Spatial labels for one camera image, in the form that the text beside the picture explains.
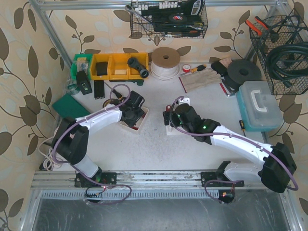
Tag white tray of springs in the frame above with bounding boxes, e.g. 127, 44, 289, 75
119, 106, 149, 134

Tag white peg base plate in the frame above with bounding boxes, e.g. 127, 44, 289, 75
165, 123, 183, 135

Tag beige work glove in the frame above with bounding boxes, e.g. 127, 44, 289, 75
179, 68, 222, 93

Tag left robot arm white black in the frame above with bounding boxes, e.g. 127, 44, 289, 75
51, 91, 145, 182

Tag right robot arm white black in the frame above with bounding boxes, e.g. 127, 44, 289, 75
163, 103, 298, 193

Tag orange tip screwdriver left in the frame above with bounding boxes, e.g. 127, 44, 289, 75
112, 90, 126, 101

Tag brown tape roll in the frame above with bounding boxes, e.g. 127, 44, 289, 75
103, 99, 116, 108

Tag black ribbed block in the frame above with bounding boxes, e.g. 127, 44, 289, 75
94, 80, 105, 100

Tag yellow storage bin row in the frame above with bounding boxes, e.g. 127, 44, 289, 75
90, 52, 149, 81

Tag red tape roll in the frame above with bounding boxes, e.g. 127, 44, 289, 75
182, 64, 191, 73

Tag black pipe fitting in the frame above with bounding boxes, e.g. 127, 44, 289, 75
127, 57, 149, 78

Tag orange black screwdriver right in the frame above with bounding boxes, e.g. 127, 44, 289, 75
180, 64, 206, 76

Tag black green device box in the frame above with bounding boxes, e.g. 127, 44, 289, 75
76, 71, 92, 95

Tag glass jar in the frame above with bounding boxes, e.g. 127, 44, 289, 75
66, 78, 79, 95

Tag black sanding block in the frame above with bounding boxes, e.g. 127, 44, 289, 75
211, 61, 228, 77

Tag green storage bin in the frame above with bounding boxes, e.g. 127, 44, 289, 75
71, 54, 93, 80

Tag small yellow black screwdriver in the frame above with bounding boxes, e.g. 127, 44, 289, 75
239, 120, 245, 131

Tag black filament spool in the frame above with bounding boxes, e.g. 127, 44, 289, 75
224, 59, 262, 90

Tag teal clear toolbox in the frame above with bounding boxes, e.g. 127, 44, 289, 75
236, 81, 283, 132

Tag white cable spool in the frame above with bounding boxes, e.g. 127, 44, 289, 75
150, 47, 181, 81

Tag wire basket top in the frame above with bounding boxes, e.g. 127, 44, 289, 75
125, 0, 208, 40

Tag wire basket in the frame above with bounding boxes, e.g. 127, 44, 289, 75
125, 0, 208, 40
245, 14, 308, 95

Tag orange handled pliers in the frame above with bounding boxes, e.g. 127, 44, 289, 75
245, 16, 269, 36

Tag coiled black hose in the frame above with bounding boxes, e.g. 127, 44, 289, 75
266, 42, 308, 82

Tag wire basket right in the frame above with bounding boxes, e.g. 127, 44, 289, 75
245, 14, 308, 95

